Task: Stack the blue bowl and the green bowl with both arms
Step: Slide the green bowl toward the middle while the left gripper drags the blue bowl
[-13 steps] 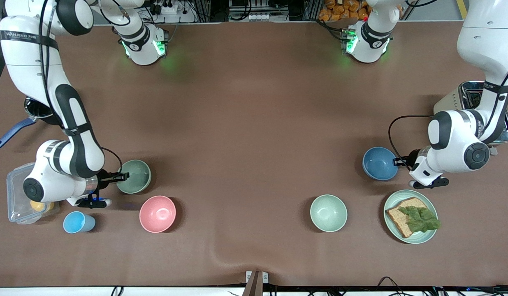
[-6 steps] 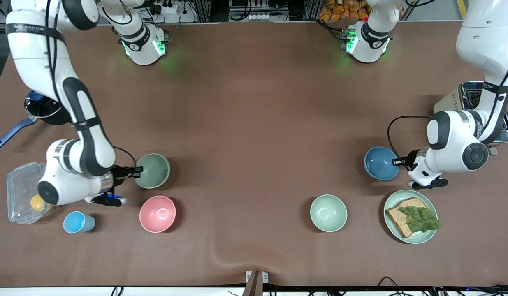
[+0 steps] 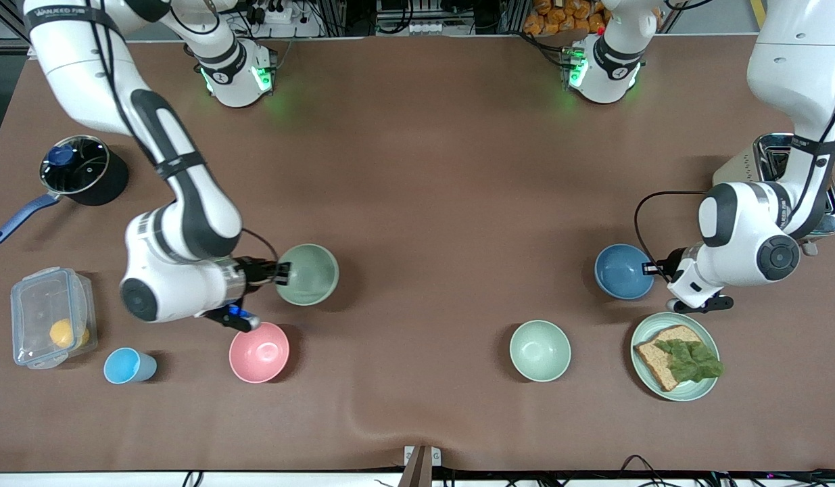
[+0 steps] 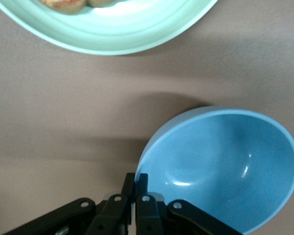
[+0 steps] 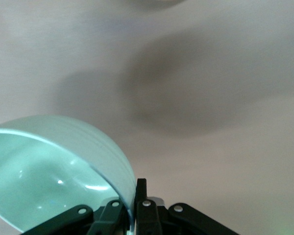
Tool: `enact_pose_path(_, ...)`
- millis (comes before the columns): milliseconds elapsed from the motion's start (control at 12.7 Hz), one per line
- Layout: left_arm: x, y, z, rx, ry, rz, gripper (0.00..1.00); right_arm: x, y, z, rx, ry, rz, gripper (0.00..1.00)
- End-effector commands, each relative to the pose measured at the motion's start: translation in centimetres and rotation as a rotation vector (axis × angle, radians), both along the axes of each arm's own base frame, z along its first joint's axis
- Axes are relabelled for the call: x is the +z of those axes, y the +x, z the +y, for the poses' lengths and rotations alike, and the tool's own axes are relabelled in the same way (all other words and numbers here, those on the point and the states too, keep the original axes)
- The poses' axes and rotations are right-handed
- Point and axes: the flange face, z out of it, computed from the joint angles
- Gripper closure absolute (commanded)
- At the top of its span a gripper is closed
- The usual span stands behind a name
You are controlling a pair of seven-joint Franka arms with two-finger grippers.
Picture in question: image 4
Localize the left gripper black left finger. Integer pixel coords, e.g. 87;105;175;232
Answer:
2;173;136;235

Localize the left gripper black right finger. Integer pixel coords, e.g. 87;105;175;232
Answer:
134;173;243;235

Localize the blue bowl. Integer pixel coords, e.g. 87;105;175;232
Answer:
134;106;294;235

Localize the mint green plate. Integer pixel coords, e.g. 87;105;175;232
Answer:
0;0;219;56

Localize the brown bread slice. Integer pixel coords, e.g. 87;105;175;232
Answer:
39;0;115;15

